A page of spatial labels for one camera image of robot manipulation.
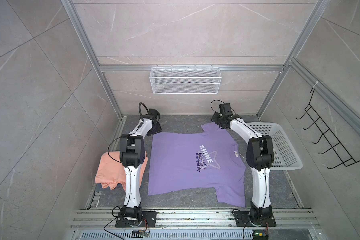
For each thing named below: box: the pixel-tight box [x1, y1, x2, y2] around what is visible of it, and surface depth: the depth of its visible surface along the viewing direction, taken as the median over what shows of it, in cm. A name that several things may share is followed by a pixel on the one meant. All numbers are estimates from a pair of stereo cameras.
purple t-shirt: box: [147, 122, 246, 208], surface depth 93 cm
